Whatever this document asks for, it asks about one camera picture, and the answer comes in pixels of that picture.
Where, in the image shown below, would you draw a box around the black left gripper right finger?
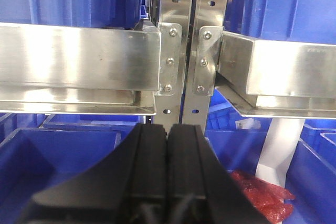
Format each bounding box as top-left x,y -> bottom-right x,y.
167,124 -> 269,223

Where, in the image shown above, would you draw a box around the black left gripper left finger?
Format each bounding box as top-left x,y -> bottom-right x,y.
17,124 -> 166,223

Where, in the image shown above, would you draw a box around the right steel shelf beam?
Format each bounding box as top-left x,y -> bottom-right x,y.
216,31 -> 335,119

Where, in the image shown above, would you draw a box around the steel shelf beam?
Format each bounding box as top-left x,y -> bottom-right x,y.
1,23 -> 162,115
216,31 -> 335,119

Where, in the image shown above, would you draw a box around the left steel shelf beam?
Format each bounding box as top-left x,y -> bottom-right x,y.
1,23 -> 162,115

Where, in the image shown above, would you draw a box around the right steel shelf upright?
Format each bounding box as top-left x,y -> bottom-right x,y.
182,0 -> 227,129

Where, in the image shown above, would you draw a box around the steel shelf upright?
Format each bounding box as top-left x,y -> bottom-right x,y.
154,0 -> 192,131
182,0 -> 227,129

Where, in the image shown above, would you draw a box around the left steel shelf upright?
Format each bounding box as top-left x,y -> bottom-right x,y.
154,0 -> 192,131

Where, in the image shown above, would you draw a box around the blue bin with red bags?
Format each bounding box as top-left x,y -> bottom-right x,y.
205,130 -> 267,176

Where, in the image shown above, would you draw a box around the red plastic bags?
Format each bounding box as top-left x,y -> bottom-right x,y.
230,170 -> 295,223

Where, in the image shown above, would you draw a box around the blue bin behind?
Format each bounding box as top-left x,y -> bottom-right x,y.
206,89 -> 272,131

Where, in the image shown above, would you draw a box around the white paper sheet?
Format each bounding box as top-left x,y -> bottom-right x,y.
255,118 -> 305,187

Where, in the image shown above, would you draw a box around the blue bin lower left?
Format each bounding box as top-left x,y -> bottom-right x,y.
0,127 -> 122,224

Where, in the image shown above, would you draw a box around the blue bin lower right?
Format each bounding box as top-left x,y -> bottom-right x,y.
286,138 -> 336,224

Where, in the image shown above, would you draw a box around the blue crate upper right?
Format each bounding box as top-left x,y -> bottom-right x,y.
224,0 -> 335,44

